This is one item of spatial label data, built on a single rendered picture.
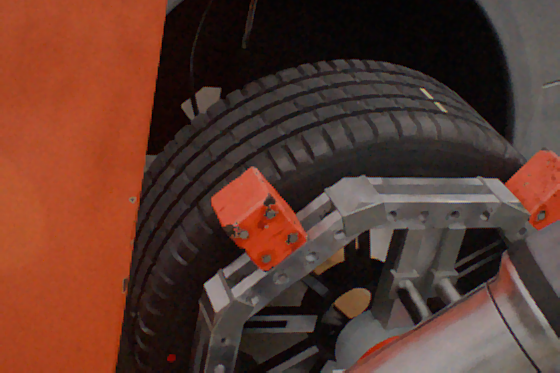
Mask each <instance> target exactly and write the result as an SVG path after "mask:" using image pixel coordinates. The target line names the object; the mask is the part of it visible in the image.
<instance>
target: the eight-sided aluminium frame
mask: <svg viewBox="0 0 560 373"><path fill-rule="evenodd" d="M295 216H296V217H297V218H298V220H299V222H300V225H301V226H302V227H303V229H304V231H305V232H306V234H307V235H308V236H309V240H308V241H307V242H306V243H305V244H304V245H301V246H300V247H299V248H298V249H297V250H295V251H294V252H293V253H292V254H290V255H289V256H287V257H286V258H285V259H283V260H282V261H281V262H280V263H279V264H278V265H275V266H274V267H273V268H271V269H270V271H268V272H266V273H264V272H263V271H261V270H260V267H259V266H258V265H256V264H255V263H254V262H253V261H252V260H251V258H250V257H249V256H248V255H246V254H243V255H241V256H240V257H239V258H238V259H236V260H235V261H234V262H232V263H231V265H228V266H227V267H226V268H224V269H220V270H219V271H218V273H217V274H216V275H215V276H214V277H212V278H211V280H209V281H208V282H207V283H205V284H204V285H203V290H202V295H201V298H200V300H199V304H200V310H199V315H198V320H197V325H196V330H195V335H194V340H193V345H192V350H191V355H190V365H189V370H188V373H233V371H234V367H235V362H236V358H237V354H238V349H239V345H240V336H241V332H242V327H243V324H244V323H245V322H246V320H248V319H249V318H250V316H252V315H254V314H256V313H257V312H258V311H260V309H261V308H263V307H264V306H265V305H268V304H269V303H270V302H271V301H272V300H274V299H275V298H276V297H278V296H279V295H280V294H282V293H283V292H284V291H286V290H287V289H288V288H290V286H291V285H294V284H295V283H297V282H298V281H299V280H300V279H301V278H302V277H304V276H305V275H308V274H309V273H310V272H311V271H312V270H313V269H314V268H316V267H317V266H318V265H320V264H321V263H323V262H324V261H325V260H327V259H328V258H329V257H330V256H331V255H334V254H335V253H336V252H338V251H339V250H340V249H341V248H342V247H343V246H346V245H347V244H348V243H349V242H350V241H351V240H353V239H354V238H355V237H357V236H359V235H360V234H361V233H362V232H364V231H366V230H369V229H399V228H407V227H425V228H447V227H448V226H464V227H466V228H496V230H497V231H498V233H499V234H500V236H501V237H502V238H503V239H504V242H505V243H506V245H507V246H508V248H509V249H510V248H511V247H513V246H514V245H515V244H517V243H518V242H520V241H521V240H523V239H526V238H527V237H529V236H530V235H532V234H534V233H536V232H537V231H538V230H537V229H536V228H534V227H533V226H532V225H531V224H530V223H529V222H528V221H527V219H529V217H530V216H531V214H530V213H529V212H528V211H527V210H526V209H525V208H524V207H523V205H522V203H521V202H520V201H519V200H518V199H517V198H515V197H514V194H513V193H512V192H511V191H510V190H509V189H508V188H506V187H505V186H504V185H503V183H502V182H501V181H500V180H499V179H498V178H482V177H480V176H478V177H477V178H398V177H366V176H365V175H363V176H360V177H343V178H342V179H341V180H339V182H338V183H336V184H335V185H334V186H332V187H327V188H325V189H324V193H323V194H322V195H320V197H317V198H316V199H315V200H313V201H312V202H311V203H310V204H309V205H308V206H305V207H304V208H303V209H301V210H300V212H298V213H297V214H296V215H295Z"/></svg>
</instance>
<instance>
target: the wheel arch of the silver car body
mask: <svg viewBox="0 0 560 373"><path fill-rule="evenodd" d="M206 1H207V0H175V1H173V2H172V3H171V5H170V6H168V7H167V8H166V14H165V21H164V28H163V34H162V40H161V53H160V60H159V67H158V73H157V80H156V86H155V92H154V99H153V106H152V119H151V125H150V132H149V138H148V145H147V151H146V155H158V154H159V153H161V152H164V151H163V148H164V147H165V146H166V145H167V144H168V143H169V141H170V140H174V136H175V135H176V134H177V130H178V124H179V119H180V112H181V107H182V104H183V103H184V102H185V101H186V100H189V99H190V98H191V97H190V91H189V84H188V56H189V51H190V46H191V40H192V36H193V33H194V31H195V28H196V25H197V23H198V21H199V19H200V16H201V12H202V10H203V8H204V6H205V4H206ZM246 3H247V0H214V1H213V2H212V4H211V8H210V10H209V11H208V14H207V16H206V18H205V21H204V22H203V25H202V28H201V32H200V35H199V38H198V41H197V45H196V49H195V53H194V60H193V80H194V89H195V94H196V93H197V92H198V91H199V90H201V89H202V88H203V87H209V88H221V86H222V81H223V78H224V73H225V69H226V65H227V64H226V63H225V56H226V51H227V45H228V42H229V41H239V39H240V34H241V25H242V21H243V17H244V12H245V8H246ZM250 42H251V43H253V44H255V45H256V46H257V47H258V49H259V51H258V56H257V61H256V65H255V68H253V69H251V75H250V79H249V83H250V82H251V80H257V79H261V78H262V77H265V76H267V75H270V74H272V75H274V76H275V75H276V73H277V71H282V70H286V69H289V68H292V67H294V68H295V69H296V70H297V68H298V67H299V66H300V65H303V64H308V63H310V65H311V66H312V64H313V63H314V62H319V61H326V62H327V63H328V62H329V61H334V60H344V61H347V60H360V61H361V60H374V61H375V62H376V61H382V62H388V63H391V64H392V65H393V64H396V65H400V66H403V67H406V68H409V69H410V70H417V71H419V72H421V73H423V74H424V75H427V76H429V77H430V78H432V79H436V80H437V81H439V82H440V83H442V84H443V85H445V86H446V87H447V88H449V89H451V90H453V91H454V92H455V93H456V94H457V95H459V96H460V97H461V99H464V100H465V101H466V102H467V103H468V104H469V105H470V106H471V108H472V109H474V110H475V111H476V112H477V113H478V114H479V115H480V116H481V117H482V118H484V119H485V120H486V121H487V122H488V123H489V124H490V125H491V126H492V128H494V129H495V130H496V131H497V132H498V133H499V134H500V135H501V136H503V138H505V139H506V140H507V141H508V142H509V143H510V144H511V145H512V146H513V147H514V148H515V149H516V147H517V138H518V125H519V104H518V92H517V85H516V78H515V74H514V72H515V69H514V66H513V61H512V58H511V55H510V52H509V49H508V47H507V44H506V42H505V37H504V35H503V33H502V31H501V28H500V27H499V25H498V23H497V21H496V20H495V18H494V15H493V14H492V12H491V10H490V9H489V8H488V7H487V5H486V4H485V3H484V0H259V3H258V8H257V11H256V16H255V21H254V24H253V29H252V33H251V41H250Z"/></svg>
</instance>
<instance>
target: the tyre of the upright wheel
mask: <svg viewBox="0 0 560 373"><path fill-rule="evenodd" d="M163 151H164V152H161V153H159V154H158V156H157V157H156V158H155V159H154V160H153V161H152V164H151V165H150V169H148V170H146V172H145V173H144V175H143V178H142V190H141V197H140V204H139V210H138V217H137V223H136V229H135V237H134V243H133V249H132V256H131V263H130V276H129V282H128V288H127V295H126V302H125V308H124V315H123V321H122V324H123V327H124V330H125V333H126V337H127V339H128V343H129V344H128V346H129V349H130V352H131V356H132V359H133V362H134V365H135V369H136V371H137V373H188V370H189V365H190V355H191V350H192V345H193V340H194V335H195V330H196V325H197V320H198V315H199V310H200V304H199V300H200V298H201V295H202V290H203V285H204V284H205V283H207V282H208V281H209V280H211V278H212V277H214V276H215V275H216V274H217V273H218V271H219V270H220V269H224V268H226V267H227V266H228V265H231V263H232V262H234V261H235V260H236V259H238V258H239V257H240V256H241V255H242V254H243V253H244V252H243V251H242V250H241V248H240V247H239V246H237V245H236V243H235V242H234V241H233V240H232V239H231V237H230V236H228V235H227V234H226V233H225V232H224V229H223V227H222V226H221V222H220V220H219V218H218V216H217V215H216V213H215V211H214V209H213V206H212V205H211V197H213V196H215V195H216V194H217V193H218V192H220V191H221V189H223V188H224V187H227V186H228V185H229V184H230V183H231V182H232V181H233V180H235V179H236V178H237V177H240V176H241V174H243V173H244V172H245V171H247V170H248V169H249V168H251V167H254V168H257V169H258V170H259V171H260V173H261V175H262V176H263V177H265V178H266V180H267V181H268V182H269V183H270V185H271V186H272V187H273V188H274V189H275V190H276V191H277V192H278V193H279V195H280V197H282V198H283V199H284V200H285V202H286V203H287V204H288V205H289V206H290V208H291V209H292V211H293V212H295V211H296V210H298V209H300V208H301V207H302V206H306V205H308V204H310V203H311V202H312V201H313V200H315V199H316V198H317V197H320V195H322V194H323V193H324V189H325V188H327V187H332V186H334V185H335V184H336V183H338V182H339V180H341V179H342V178H343V177H360V176H363V175H365V176H366V177H398V178H403V177H415V178H477V177H478V176H480V177H482V178H498V179H499V180H500V181H501V182H502V183H503V185H504V184H505V183H506V182H507V181H508V180H509V179H510V178H512V177H513V176H514V174H515V173H516V172H517V171H518V170H519V169H520V168H522V167H523V166H525V164H526V163H527V162H528V160H527V159H526V158H525V157H524V156H523V155H522V154H521V153H519V152H518V151H517V150H516V149H515V148H514V147H513V146H512V145H511V144H510V143H509V142H508V141H507V140H506V139H505V138H503V136H501V135H500V134H499V133H498V132H497V131H496V130H495V129H494V128H492V126H491V125H490V124H489V123H488V122H487V121H486V120H485V119H484V118H482V117H481V116H480V115H479V114H478V113H477V112H476V111H475V110H474V109H472V108H471V106H470V105H469V104H468V103H467V102H466V101H465V100H464V99H461V97H460V96H459V95H457V94H456V93H455V92H454V91H453V90H451V89H449V88H447V87H446V86H445V85H443V84H442V83H440V82H439V81H437V80H436V79H432V78H430V77H429V76H427V75H424V74H423V73H421V72H419V71H417V70H410V69H409V68H406V67H403V66H400V65H396V64H393V65H392V64H391V63H388V62H382V61H376V62H375V61H374V60H361V61H360V60H347V61H344V60H334V61H329V62H328V63H327V62H326V61H319V62H314V63H313V64H312V66H311V65H310V63H308V64H303V65H300V66H299V67H298V68H297V70H296V69H295V68H294V67H292V68H289V69H286V70H282V71H277V73H276V75H275V76H274V75H272V74H270V75H267V76H265V77H262V78H261V79H259V80H258V82H257V83H256V82H254V81H252V82H250V83H248V84H246V85H244V86H243V89H242V90H239V89H238V90H234V91H232V92H231V93H230V94H228V95H226V99H225V100H218V101H216V102H215V103H213V104H212V105H211V106H210V107H208V108H207V112H201V113H200V114H199V115H198V116H196V117H195V118H194V119H192V125H186V126H185V127H183V128H182V129H181V130H180V131H179V132H178V133H177V134H176V135H175V136H174V140H170V141H169V143H168V144H167V145H166V146H165V147H164V148H163Z"/></svg>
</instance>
